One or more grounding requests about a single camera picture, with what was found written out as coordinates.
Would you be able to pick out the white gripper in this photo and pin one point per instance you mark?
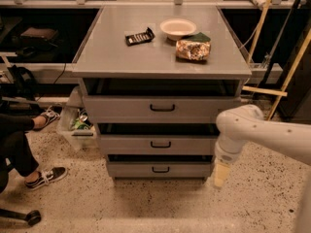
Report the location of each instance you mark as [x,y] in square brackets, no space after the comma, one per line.
[225,156]

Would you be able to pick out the grey drawer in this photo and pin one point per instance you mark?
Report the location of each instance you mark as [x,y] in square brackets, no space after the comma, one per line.
[128,109]
[129,144]
[159,170]

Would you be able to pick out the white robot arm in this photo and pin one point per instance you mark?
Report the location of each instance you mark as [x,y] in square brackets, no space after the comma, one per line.
[244,124]

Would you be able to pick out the grey bottom drawer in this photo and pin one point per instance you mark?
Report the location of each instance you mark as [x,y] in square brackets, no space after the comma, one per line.
[159,170]

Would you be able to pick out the grey drawer cabinet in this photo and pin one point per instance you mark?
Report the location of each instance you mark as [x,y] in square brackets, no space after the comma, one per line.
[107,66]

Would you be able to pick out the grey top drawer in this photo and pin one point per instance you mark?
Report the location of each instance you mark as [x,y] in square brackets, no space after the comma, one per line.
[128,109]

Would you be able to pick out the crumpled chip bag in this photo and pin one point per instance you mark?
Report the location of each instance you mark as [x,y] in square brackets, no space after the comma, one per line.
[194,48]

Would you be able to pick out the white paper bowl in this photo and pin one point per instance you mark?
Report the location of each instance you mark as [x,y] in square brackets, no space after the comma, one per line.
[177,28]

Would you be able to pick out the clear plastic trash bin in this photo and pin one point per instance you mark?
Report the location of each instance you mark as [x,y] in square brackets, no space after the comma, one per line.
[75,133]

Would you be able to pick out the black snack bar wrapper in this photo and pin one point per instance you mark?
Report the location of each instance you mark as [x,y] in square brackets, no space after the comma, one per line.
[140,38]

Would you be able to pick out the black white front sneaker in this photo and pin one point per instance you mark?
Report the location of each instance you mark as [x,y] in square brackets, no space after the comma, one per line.
[45,178]

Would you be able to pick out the black white sneaker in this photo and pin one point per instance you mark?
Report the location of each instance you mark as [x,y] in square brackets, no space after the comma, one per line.
[45,178]
[44,119]

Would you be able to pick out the black white rear sneaker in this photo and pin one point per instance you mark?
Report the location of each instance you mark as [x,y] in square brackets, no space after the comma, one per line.
[44,119]

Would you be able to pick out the black office chair base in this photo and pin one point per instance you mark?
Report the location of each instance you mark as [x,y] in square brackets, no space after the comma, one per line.
[31,218]

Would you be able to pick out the seated person in black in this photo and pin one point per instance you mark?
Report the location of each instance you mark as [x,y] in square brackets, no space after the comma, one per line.
[15,147]

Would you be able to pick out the black backpack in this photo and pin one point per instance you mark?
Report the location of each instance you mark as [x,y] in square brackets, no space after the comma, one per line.
[24,81]

